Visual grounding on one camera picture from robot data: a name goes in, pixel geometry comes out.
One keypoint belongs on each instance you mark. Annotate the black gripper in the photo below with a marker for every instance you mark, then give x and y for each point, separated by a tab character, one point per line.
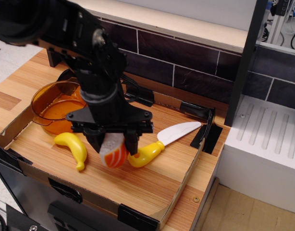
111	114

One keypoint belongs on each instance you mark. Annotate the salmon sushi toy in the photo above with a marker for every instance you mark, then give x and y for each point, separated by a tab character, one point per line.
113	151

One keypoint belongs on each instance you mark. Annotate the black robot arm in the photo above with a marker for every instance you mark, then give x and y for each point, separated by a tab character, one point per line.
66	28

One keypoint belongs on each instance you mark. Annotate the orange transparent pot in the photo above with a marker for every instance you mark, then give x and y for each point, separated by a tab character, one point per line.
52	103

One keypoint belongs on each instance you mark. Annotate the cardboard fence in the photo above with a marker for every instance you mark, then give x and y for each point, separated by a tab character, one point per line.
165	195

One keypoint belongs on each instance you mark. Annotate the yellow toy banana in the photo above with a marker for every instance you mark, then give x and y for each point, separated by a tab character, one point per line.
76	147

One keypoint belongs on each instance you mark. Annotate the wooden shelf board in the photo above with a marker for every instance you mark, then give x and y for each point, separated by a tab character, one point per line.
214	35

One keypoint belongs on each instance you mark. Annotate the white toy sink drainboard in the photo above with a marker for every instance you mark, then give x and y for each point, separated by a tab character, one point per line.
258	158

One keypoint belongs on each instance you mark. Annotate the yellow handled toy knife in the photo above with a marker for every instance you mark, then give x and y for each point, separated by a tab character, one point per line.
165	137

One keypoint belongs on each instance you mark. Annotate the black shelf post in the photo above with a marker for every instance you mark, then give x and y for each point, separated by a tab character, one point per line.
246	60

